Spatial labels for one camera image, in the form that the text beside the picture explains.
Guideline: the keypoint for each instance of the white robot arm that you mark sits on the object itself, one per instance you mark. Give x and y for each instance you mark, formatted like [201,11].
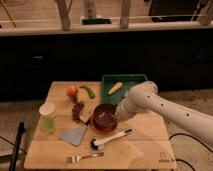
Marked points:
[145,95]

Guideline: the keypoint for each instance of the green chili pepper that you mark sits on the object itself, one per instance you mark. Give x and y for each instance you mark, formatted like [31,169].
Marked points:
[89,91]

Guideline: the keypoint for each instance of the orange fruit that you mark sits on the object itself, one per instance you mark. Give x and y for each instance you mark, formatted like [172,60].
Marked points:
[72,91]

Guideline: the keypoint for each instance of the dark red bowl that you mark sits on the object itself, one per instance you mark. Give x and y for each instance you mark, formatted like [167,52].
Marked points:
[104,114]

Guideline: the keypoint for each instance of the white handled brush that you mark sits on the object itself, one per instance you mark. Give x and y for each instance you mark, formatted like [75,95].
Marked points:
[97,144]

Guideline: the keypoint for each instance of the purple grape bunch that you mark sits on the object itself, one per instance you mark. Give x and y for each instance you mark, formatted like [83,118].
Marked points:
[76,111]

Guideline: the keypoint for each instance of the black stand pole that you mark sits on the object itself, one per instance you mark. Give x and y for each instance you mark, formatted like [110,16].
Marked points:
[16,148]

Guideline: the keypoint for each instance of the green tray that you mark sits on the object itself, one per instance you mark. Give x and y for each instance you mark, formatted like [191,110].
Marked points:
[128,80]

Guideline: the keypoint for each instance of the grey metal spatula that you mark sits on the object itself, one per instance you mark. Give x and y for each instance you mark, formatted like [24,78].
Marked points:
[74,136]

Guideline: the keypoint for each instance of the clear jar with white lid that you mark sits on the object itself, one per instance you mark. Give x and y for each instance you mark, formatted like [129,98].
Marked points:
[47,117]

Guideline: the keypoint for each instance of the metal fork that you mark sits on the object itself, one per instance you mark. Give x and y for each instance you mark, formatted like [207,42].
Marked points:
[75,159]

